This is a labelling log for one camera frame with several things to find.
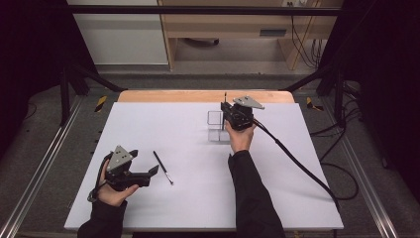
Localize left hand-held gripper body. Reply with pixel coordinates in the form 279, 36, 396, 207
104, 145, 152, 192

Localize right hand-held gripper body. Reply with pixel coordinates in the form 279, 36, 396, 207
227, 95, 265, 131

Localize black makeup brush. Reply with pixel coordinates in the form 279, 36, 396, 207
223, 91, 228, 131
153, 150, 174, 186

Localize clear acrylic organizer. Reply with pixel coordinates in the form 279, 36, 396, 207
207, 110, 233, 144

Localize person's left hand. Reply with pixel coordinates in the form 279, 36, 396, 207
97, 160, 140, 208

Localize person's right hand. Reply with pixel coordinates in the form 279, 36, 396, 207
224, 120, 258, 155

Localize white table cover board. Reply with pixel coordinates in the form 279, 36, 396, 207
63, 101, 345, 231

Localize yellow black hazard tape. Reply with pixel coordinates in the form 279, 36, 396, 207
94, 95, 108, 113
305, 96, 325, 112

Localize light wooden desk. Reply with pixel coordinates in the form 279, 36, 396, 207
157, 0, 345, 71

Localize black metal stand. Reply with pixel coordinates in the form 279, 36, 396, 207
280, 62, 346, 126
58, 62, 128, 127

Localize white cabinet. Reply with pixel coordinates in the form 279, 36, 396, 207
66, 0, 169, 65

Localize white power strip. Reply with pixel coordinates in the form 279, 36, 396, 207
281, 0, 308, 8

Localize black curtain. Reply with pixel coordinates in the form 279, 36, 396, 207
0, 0, 97, 157
321, 0, 420, 199

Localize left hand-held gripper cable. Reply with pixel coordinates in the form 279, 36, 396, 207
86, 153, 114, 203

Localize hand-held gripper cable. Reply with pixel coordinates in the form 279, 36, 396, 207
252, 118, 360, 212
86, 153, 114, 203

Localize right hand-held gripper cable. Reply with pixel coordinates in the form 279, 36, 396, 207
252, 118, 360, 212

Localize aluminium floor rail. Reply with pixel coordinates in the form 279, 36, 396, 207
0, 95, 85, 238
321, 97, 399, 238

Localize hanging black cables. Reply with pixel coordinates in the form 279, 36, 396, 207
289, 1, 325, 69

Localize black floor cables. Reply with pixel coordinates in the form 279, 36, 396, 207
310, 80, 363, 163

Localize black horizontal frame bar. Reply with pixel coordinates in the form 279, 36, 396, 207
65, 4, 343, 17

